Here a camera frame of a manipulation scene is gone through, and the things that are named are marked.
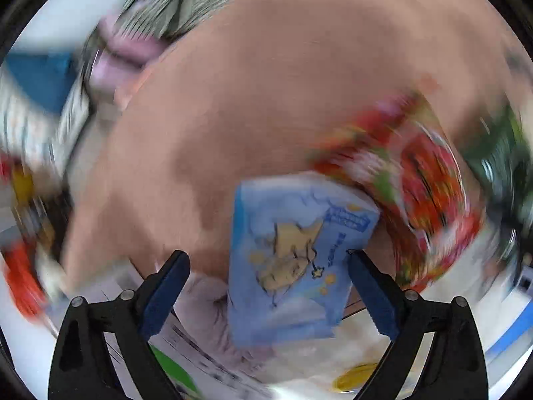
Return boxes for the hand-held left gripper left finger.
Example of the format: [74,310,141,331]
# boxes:
[48,250,191,400]

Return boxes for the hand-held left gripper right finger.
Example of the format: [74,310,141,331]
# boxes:
[346,249,489,400]

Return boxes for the light blue tissue pack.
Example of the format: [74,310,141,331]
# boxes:
[227,172,381,347]

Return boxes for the red patterned snack bag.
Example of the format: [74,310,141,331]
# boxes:
[308,92,486,292]

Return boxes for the white plastic bag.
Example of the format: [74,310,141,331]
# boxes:
[173,273,417,394]

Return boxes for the red and yellow object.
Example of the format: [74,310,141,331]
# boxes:
[0,154,51,321]

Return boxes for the dark green object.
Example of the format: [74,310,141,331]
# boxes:
[462,104,533,234]

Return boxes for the pink blanket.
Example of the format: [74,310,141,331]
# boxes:
[62,0,517,296]

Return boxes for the pink cloth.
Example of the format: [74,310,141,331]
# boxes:
[89,14,167,96]

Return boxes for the blue cloth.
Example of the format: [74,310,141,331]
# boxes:
[4,52,78,113]

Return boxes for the striped grey cloth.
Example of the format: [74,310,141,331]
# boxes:
[112,0,251,46]

